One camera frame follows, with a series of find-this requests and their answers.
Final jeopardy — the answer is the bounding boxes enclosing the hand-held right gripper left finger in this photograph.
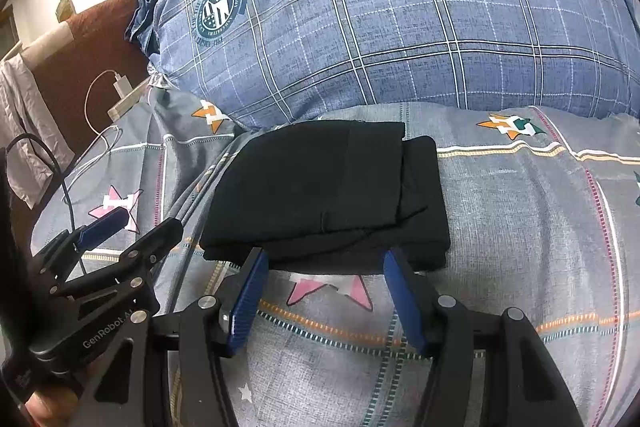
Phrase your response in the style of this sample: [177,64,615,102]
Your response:
[82,248,271,427]

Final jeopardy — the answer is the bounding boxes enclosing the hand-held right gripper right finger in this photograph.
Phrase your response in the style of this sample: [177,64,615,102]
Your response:
[381,248,587,427]

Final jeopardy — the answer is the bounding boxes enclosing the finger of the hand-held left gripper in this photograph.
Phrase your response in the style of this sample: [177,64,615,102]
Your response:
[49,217,185,304]
[30,206,131,282]

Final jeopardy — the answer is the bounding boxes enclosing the black pants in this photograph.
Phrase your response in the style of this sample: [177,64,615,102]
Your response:
[199,119,451,274]

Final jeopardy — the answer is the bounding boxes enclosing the person's left hand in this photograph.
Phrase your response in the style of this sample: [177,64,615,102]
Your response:
[24,364,98,427]

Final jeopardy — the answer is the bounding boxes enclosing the silver power bank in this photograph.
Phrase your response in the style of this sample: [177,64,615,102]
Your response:
[107,84,152,121]

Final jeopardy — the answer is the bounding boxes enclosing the grey hanging cloth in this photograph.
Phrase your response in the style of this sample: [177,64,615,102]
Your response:
[0,52,77,210]

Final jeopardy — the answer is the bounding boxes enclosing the grey star-printed bedsheet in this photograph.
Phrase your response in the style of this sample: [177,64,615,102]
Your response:
[30,77,640,427]

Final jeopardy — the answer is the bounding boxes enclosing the dark blue cloth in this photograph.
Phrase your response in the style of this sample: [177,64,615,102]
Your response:
[127,0,183,56]

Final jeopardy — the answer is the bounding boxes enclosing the blue plaid pillow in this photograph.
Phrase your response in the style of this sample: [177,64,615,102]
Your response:
[145,0,640,131]

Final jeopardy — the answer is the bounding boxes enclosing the black cable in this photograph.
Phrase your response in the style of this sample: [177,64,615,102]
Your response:
[5,133,85,249]

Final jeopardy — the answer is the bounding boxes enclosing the white charging cable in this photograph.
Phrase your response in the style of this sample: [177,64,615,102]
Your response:
[64,69,124,204]

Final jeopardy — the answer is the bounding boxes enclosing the brown bed frame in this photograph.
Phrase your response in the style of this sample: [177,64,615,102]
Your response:
[20,0,153,228]

